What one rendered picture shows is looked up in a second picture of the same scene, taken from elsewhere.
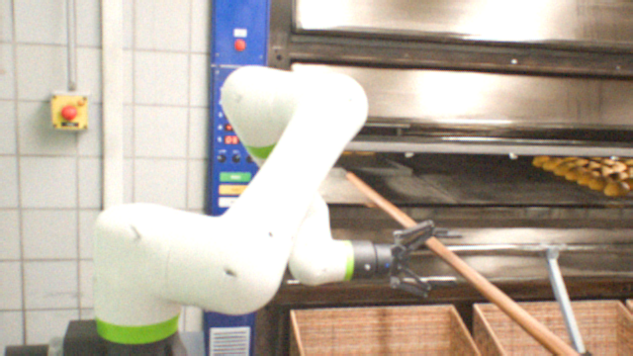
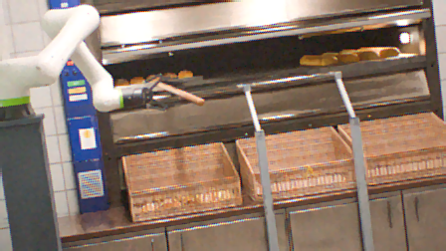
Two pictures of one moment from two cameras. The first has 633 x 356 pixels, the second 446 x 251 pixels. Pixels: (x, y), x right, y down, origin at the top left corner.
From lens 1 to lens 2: 2.80 m
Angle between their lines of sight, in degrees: 9
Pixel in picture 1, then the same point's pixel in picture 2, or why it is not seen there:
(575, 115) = (271, 17)
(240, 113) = (49, 28)
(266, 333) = (111, 174)
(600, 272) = (315, 110)
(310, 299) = (133, 150)
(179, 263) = (22, 69)
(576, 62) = not seen: outside the picture
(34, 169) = not seen: outside the picture
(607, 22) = not seen: outside the picture
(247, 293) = (45, 74)
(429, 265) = (202, 120)
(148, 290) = (15, 83)
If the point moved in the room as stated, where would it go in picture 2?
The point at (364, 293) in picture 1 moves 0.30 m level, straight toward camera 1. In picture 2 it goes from (166, 142) to (153, 151)
